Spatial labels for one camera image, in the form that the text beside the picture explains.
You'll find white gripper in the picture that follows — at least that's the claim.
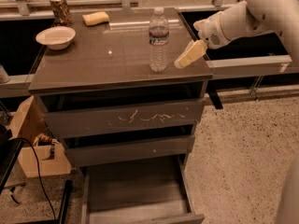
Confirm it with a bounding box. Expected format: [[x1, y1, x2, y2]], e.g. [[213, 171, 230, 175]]
[[174, 11, 231, 68]]

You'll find clear plastic water bottle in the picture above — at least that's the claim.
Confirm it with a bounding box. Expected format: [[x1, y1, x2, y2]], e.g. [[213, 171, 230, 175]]
[[149, 7, 169, 72]]

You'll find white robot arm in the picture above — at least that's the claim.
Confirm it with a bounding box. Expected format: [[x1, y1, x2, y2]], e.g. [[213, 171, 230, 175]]
[[187, 0, 299, 224]]

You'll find grey drawer cabinet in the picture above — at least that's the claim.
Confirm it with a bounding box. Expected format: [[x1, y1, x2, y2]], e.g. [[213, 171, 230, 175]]
[[28, 7, 214, 173]]

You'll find grey top drawer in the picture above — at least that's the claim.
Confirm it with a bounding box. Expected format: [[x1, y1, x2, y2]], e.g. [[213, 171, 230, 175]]
[[44, 99, 204, 138]]

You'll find grey drawer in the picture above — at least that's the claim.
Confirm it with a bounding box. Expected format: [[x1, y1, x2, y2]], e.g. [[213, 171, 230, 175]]
[[44, 99, 204, 138], [81, 156, 205, 224], [65, 135, 195, 167]]

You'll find grey bottom drawer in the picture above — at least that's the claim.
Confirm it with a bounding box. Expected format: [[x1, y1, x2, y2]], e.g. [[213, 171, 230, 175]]
[[81, 156, 205, 224]]

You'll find grey middle drawer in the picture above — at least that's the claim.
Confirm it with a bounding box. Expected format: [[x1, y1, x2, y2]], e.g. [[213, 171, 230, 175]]
[[65, 135, 195, 167]]

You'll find yellow sponge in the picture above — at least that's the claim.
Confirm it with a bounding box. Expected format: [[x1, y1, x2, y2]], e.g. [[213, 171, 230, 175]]
[[82, 12, 109, 26]]

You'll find patterned drink can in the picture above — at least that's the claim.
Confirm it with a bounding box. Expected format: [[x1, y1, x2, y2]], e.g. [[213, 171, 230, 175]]
[[50, 0, 72, 26]]

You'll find white bowl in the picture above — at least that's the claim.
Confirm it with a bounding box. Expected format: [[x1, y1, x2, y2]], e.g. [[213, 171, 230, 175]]
[[36, 26, 76, 50]]

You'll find metal railing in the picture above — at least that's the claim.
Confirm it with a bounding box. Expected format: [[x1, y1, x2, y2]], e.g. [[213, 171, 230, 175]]
[[0, 0, 299, 100]]

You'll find cardboard box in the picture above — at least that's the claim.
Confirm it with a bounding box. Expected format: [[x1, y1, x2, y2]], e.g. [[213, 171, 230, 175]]
[[8, 96, 72, 177]]

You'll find black stand leg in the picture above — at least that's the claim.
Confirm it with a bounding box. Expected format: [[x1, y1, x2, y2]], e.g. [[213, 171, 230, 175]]
[[57, 180, 73, 224]]

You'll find black table edge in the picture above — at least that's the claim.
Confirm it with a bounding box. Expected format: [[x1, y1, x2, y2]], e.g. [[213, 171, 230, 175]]
[[0, 139, 23, 194]]

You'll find black cable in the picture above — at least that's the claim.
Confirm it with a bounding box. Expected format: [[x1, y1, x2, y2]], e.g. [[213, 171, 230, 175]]
[[8, 136, 58, 221]]

